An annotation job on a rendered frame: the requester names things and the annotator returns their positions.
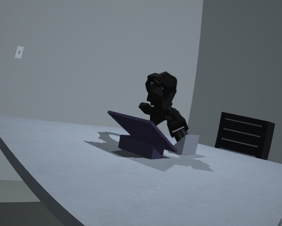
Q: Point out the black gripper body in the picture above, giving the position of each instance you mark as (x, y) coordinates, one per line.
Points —
(166, 110)

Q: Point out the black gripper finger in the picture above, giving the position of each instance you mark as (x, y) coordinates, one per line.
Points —
(159, 118)
(152, 114)

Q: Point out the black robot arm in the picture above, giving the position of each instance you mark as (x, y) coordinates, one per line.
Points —
(158, 85)

